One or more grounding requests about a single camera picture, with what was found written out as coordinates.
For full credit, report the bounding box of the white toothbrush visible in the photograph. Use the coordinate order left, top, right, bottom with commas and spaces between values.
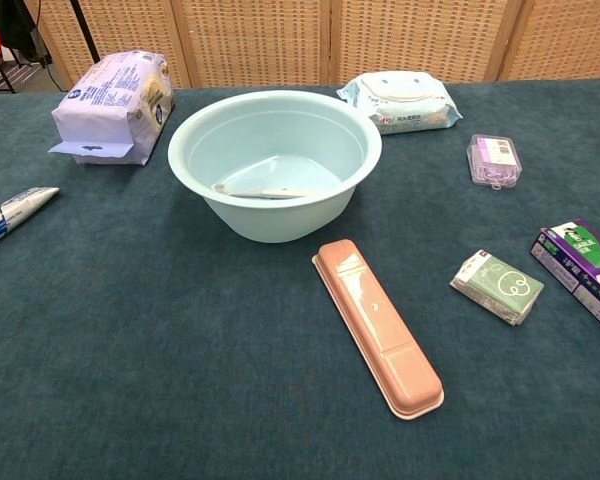
212, 183, 326, 201

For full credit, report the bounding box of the blue white toothpaste tube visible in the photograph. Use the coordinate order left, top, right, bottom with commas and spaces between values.
0, 186, 61, 254

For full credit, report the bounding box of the light blue plastic basin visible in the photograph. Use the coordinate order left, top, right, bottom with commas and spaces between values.
167, 89, 384, 245

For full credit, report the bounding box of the pink toothbrush case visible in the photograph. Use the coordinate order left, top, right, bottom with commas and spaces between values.
312, 238, 446, 420

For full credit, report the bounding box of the lavender tissue pack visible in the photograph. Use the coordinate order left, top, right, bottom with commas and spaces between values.
48, 49, 176, 167

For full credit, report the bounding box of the purple green carton box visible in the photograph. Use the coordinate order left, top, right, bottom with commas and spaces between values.
530, 218, 600, 342

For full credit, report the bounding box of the light blue wet wipes pack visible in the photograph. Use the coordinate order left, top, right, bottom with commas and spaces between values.
335, 70, 464, 136

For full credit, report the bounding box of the teal table mat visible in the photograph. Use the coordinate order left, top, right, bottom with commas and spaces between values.
0, 77, 600, 480

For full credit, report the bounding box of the wicker folding screen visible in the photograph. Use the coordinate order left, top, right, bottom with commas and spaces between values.
24, 0, 600, 94

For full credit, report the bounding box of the clear purple floss box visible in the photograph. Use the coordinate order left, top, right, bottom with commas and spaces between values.
466, 133, 524, 191

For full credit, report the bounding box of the black tripod stand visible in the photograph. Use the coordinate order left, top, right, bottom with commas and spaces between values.
69, 0, 101, 64

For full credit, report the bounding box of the black metal rack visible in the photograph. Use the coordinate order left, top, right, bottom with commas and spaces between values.
0, 24, 51, 96

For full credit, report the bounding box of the black hanging garment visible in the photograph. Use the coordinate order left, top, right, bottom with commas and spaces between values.
0, 0, 44, 59

